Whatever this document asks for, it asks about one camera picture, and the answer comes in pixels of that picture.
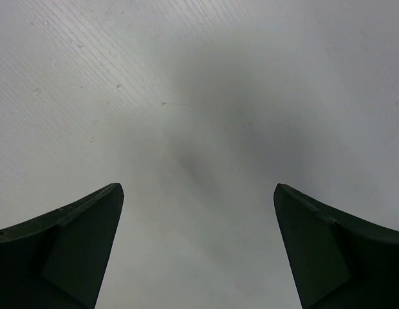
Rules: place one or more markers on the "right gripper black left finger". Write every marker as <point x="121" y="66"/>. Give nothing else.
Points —
<point x="58" y="259"/>

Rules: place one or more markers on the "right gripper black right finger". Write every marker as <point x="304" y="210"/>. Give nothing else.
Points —
<point x="337" y="260"/>

